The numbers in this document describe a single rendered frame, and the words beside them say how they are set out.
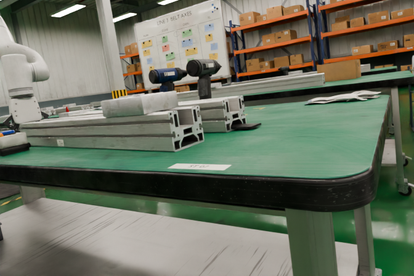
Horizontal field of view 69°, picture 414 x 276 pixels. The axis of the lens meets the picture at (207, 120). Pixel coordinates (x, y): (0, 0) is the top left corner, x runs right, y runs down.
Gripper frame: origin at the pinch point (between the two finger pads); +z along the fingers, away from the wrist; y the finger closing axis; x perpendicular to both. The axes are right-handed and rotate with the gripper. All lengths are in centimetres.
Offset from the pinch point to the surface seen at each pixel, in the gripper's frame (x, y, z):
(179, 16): -155, -271, -105
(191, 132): 85, -1, 0
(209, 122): 80, -14, 0
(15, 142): 21.4, 12.5, -0.5
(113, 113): 67, 6, -6
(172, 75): 41, -42, -16
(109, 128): 63, 5, -3
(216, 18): -99, -277, -90
